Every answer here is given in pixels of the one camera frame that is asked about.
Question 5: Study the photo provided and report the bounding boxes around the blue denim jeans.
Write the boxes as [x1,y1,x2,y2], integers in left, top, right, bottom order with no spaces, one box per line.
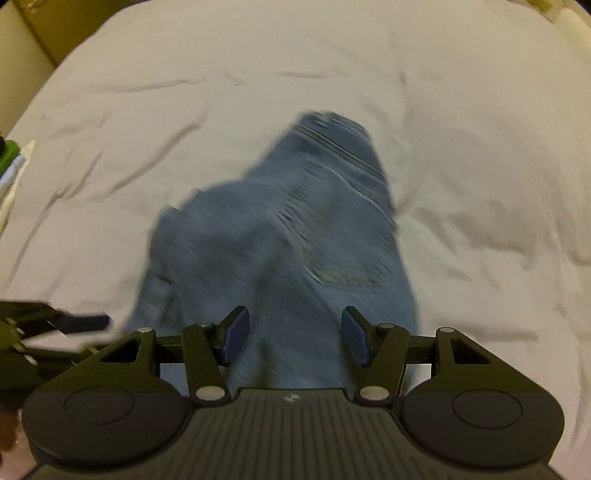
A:
[128,112,418,390]

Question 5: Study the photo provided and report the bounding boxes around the stack of folded clothes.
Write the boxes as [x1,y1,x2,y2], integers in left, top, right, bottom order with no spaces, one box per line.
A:
[1,140,36,230]

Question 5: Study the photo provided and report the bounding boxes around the white duvet on bed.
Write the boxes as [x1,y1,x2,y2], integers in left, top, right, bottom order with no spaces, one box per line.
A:
[1,1,590,479]

